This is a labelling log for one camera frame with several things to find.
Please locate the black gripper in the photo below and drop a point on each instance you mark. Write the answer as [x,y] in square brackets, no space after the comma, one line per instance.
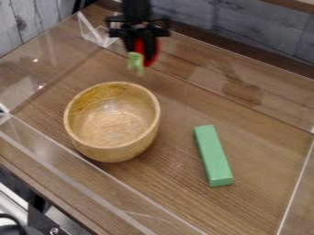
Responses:
[157,26]

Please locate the red plush fruit green leaf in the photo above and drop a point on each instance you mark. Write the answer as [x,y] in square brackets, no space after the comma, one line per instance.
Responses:
[135,58]

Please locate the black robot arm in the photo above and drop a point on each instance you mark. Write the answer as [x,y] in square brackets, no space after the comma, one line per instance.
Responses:
[136,10]

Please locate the wooden bowl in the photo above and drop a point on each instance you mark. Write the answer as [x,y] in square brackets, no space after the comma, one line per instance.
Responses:
[111,120]

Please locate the clear acrylic tray walls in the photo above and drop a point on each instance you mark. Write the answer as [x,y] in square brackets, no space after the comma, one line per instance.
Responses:
[197,148]

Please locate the green rectangular block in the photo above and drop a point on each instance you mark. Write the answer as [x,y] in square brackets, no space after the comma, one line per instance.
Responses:
[214,160]

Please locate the black table mount bracket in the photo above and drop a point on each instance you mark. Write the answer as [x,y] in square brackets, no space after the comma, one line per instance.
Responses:
[42,223]

